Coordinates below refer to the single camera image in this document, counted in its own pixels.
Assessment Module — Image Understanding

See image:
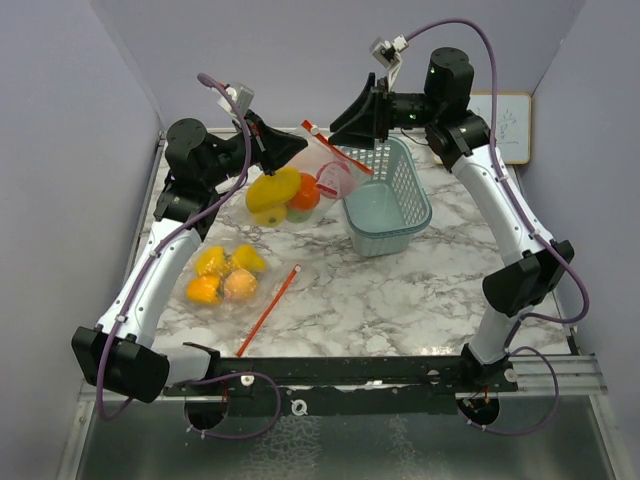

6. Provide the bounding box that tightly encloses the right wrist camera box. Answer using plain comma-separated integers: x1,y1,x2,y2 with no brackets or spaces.
370,35,408,69

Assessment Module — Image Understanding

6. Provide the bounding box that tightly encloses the small whiteboard with writing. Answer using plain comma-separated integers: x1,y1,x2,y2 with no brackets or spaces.
432,90,532,166

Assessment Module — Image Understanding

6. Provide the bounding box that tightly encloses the blue plastic basket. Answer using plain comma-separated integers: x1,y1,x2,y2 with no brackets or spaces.
342,138,432,257

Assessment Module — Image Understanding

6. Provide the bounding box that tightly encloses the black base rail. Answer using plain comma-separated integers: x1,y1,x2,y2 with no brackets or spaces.
164,356,517,416

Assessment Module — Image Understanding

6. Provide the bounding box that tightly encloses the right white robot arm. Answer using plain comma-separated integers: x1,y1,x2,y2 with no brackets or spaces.
329,41,574,391

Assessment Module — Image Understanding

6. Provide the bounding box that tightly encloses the yellow pear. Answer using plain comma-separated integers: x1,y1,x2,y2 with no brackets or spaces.
229,244,267,272

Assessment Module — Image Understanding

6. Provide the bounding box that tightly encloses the red apple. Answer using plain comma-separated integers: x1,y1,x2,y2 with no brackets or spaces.
338,172,360,199

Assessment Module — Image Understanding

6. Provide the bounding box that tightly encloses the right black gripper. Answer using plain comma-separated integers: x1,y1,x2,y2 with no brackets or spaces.
328,74,440,150

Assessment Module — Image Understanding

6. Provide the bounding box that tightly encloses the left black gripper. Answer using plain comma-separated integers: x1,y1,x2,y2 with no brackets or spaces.
203,109,308,189

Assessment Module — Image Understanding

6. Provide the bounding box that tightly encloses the orange tangerine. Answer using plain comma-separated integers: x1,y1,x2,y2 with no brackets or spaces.
287,173,321,210
223,269,258,302

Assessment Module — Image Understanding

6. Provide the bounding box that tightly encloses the clear zip bag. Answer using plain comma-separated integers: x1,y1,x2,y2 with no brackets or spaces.
234,120,373,231
162,242,311,358

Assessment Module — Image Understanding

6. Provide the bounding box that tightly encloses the green apple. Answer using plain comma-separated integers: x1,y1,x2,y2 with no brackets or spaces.
286,208,314,224

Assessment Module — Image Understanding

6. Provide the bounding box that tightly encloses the yellow mango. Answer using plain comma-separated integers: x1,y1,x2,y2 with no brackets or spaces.
245,167,301,213

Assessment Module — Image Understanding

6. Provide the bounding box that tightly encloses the orange bell pepper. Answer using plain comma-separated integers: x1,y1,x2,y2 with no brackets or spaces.
186,275,221,305

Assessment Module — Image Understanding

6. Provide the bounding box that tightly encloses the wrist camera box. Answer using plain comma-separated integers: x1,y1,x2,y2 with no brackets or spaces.
217,82,254,119
370,35,408,69

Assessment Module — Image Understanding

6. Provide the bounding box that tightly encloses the yellow bell pepper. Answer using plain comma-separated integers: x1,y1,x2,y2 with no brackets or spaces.
194,246,231,277

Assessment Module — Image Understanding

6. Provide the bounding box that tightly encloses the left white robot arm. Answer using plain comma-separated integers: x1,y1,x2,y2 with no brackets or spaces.
71,111,308,403

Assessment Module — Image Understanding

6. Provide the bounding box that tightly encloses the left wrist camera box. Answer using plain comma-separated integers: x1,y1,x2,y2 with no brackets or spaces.
217,82,254,119

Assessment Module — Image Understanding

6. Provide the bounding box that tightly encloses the yellow apple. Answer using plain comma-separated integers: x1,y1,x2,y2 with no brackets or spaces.
252,204,288,228

